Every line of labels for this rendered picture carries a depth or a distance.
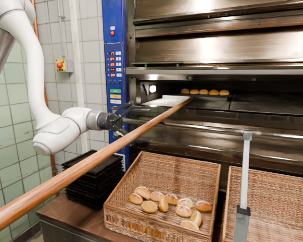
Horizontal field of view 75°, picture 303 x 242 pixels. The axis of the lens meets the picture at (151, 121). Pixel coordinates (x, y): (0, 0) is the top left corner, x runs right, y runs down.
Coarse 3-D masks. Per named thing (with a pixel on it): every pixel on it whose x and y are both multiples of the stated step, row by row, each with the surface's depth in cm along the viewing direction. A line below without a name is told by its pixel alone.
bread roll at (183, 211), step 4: (176, 208) 117; (180, 208) 115; (184, 208) 114; (188, 208) 114; (176, 212) 116; (180, 212) 114; (184, 212) 113; (188, 212) 113; (184, 216) 113; (188, 216) 113
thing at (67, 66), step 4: (56, 60) 150; (60, 60) 149; (64, 60) 147; (68, 60) 150; (56, 64) 151; (64, 64) 148; (68, 64) 150; (72, 64) 154; (60, 68) 150; (64, 68) 149; (68, 68) 151; (72, 68) 154; (60, 72) 152; (64, 72) 151; (68, 72) 151; (72, 72) 155
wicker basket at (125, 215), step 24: (168, 168) 135; (216, 168) 123; (120, 192) 119; (192, 192) 128; (216, 192) 104; (120, 216) 102; (144, 216) 95; (168, 216) 116; (144, 240) 99; (168, 240) 93; (192, 240) 88
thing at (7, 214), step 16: (144, 128) 75; (112, 144) 57; (96, 160) 48; (64, 176) 40; (80, 176) 44; (32, 192) 34; (48, 192) 36; (0, 208) 30; (16, 208) 31; (32, 208) 33; (0, 224) 28
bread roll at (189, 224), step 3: (183, 222) 103; (186, 222) 102; (189, 222) 102; (192, 222) 102; (183, 225) 102; (186, 225) 102; (189, 225) 101; (192, 225) 101; (195, 225) 100; (192, 228) 100; (195, 228) 100; (198, 228) 100
